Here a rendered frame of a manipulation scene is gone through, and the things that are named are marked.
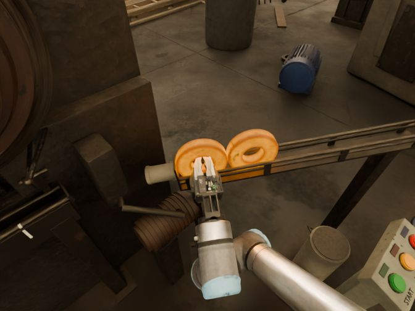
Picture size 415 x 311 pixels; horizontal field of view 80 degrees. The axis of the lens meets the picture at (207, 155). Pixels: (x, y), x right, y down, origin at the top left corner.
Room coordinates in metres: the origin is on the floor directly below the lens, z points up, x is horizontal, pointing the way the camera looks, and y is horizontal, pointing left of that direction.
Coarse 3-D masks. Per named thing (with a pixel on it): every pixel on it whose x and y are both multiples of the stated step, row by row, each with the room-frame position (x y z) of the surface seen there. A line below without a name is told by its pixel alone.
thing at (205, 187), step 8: (200, 176) 0.39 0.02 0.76; (208, 176) 0.40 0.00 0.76; (200, 184) 0.38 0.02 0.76; (208, 184) 0.39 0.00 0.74; (216, 184) 0.39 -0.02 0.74; (200, 192) 0.35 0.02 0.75; (208, 192) 0.36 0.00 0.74; (216, 192) 0.35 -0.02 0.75; (200, 200) 0.36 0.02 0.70; (208, 200) 0.35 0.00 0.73; (216, 200) 0.34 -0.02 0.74; (208, 208) 0.33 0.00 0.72; (216, 208) 0.33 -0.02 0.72; (208, 216) 0.30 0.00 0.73; (216, 216) 0.30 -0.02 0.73; (224, 216) 0.32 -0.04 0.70
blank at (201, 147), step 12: (192, 144) 0.50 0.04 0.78; (204, 144) 0.49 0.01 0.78; (216, 144) 0.51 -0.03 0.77; (180, 156) 0.48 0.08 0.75; (192, 156) 0.48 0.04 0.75; (204, 156) 0.49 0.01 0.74; (216, 156) 0.49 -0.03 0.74; (180, 168) 0.48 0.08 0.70; (192, 168) 0.48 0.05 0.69; (204, 168) 0.50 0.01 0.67; (216, 168) 0.49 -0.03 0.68
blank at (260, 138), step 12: (252, 132) 0.53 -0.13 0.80; (264, 132) 0.53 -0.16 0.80; (228, 144) 0.52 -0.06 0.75; (240, 144) 0.50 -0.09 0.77; (252, 144) 0.51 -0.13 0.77; (264, 144) 0.51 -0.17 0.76; (276, 144) 0.52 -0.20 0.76; (228, 156) 0.50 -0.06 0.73; (240, 156) 0.50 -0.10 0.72; (252, 156) 0.53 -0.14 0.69; (264, 156) 0.51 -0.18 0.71
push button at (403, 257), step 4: (404, 256) 0.25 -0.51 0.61; (408, 256) 0.25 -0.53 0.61; (404, 260) 0.24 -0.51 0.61; (408, 260) 0.24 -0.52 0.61; (412, 260) 0.24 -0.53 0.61; (404, 264) 0.23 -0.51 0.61; (408, 264) 0.23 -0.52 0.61; (412, 264) 0.23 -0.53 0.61; (408, 268) 0.22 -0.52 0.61; (412, 268) 0.22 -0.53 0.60
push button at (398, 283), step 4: (392, 276) 0.20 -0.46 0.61; (396, 276) 0.20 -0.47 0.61; (400, 276) 0.20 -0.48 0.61; (392, 280) 0.19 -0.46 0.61; (396, 280) 0.19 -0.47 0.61; (400, 280) 0.19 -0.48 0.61; (404, 280) 0.19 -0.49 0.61; (392, 284) 0.18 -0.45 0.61; (396, 284) 0.18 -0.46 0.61; (400, 284) 0.18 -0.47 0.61; (404, 284) 0.18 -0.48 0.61; (396, 288) 0.17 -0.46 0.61; (400, 288) 0.17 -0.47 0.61; (404, 288) 0.17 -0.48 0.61
